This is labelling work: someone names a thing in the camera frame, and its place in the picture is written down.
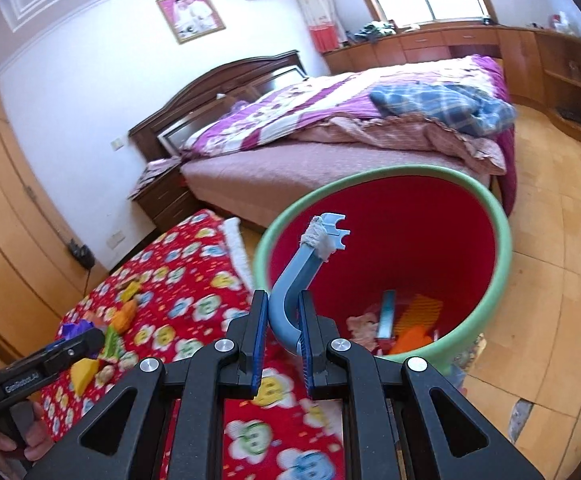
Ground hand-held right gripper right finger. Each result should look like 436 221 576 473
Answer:
297 291 546 480

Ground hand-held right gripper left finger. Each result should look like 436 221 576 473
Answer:
28 289 271 480

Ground green spiral print box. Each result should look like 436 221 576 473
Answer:
98 325 126 363

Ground white paper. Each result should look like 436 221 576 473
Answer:
346 312 381 351

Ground white medicine box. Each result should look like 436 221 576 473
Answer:
376 290 397 341

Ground green rimmed red bin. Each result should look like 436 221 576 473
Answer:
253 165 513 368

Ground person's left hand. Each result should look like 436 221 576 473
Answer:
0 401 54 467

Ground black power strip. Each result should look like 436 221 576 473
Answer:
66 240 96 268

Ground red smiley printed blanket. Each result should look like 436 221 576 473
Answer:
40 210 351 480

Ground wooden wardrobe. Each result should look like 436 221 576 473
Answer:
0 67 108 361

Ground dark wooden nightstand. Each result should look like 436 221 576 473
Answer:
130 157 201 233

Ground pink folded clothes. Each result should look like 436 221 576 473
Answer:
128 156 184 198

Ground bed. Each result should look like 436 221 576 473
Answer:
180 55 518 233

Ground pink ruffled blanket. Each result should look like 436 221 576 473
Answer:
290 112 506 176

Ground purple patterned quilt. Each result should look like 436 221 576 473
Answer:
180 55 508 161

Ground dark wooden headboard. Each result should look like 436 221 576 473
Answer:
129 50 307 161

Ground blue plaid cloth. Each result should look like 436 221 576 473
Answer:
369 82 517 136

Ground dark clothes pile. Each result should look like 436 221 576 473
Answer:
346 21 396 43

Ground long wooden cabinet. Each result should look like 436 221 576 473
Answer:
323 22 541 106

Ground framed couple photo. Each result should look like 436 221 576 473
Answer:
156 0 226 45

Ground white red curtain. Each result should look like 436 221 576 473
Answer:
288 0 343 53

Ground wooden corner shelf unit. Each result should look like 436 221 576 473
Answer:
497 27 581 146

